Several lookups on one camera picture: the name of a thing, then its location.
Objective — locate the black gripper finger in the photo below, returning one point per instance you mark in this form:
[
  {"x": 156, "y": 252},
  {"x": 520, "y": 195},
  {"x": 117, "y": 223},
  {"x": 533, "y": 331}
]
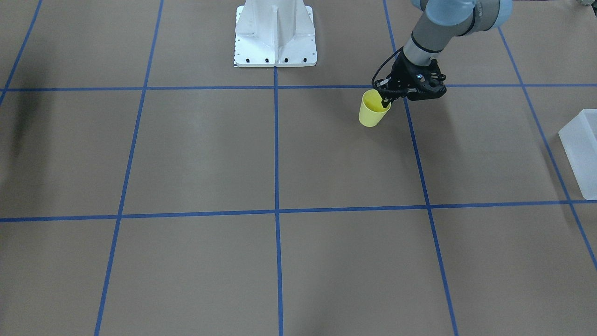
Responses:
[{"x": 386, "y": 102}]

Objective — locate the translucent plastic storage box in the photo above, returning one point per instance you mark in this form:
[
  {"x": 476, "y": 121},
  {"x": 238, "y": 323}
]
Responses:
[{"x": 579, "y": 140}]

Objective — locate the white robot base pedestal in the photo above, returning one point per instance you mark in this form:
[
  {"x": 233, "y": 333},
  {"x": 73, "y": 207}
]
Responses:
[{"x": 275, "y": 33}]

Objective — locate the yellow plastic cup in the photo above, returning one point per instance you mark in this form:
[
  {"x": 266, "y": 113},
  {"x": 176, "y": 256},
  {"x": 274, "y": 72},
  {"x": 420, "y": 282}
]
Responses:
[{"x": 371, "y": 111}]

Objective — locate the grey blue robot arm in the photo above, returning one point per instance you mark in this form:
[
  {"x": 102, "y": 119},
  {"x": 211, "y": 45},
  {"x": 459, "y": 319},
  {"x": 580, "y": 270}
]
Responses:
[{"x": 442, "y": 20}]

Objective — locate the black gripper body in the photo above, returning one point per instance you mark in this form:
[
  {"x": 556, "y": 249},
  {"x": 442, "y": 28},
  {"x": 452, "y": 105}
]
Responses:
[{"x": 400, "y": 73}]

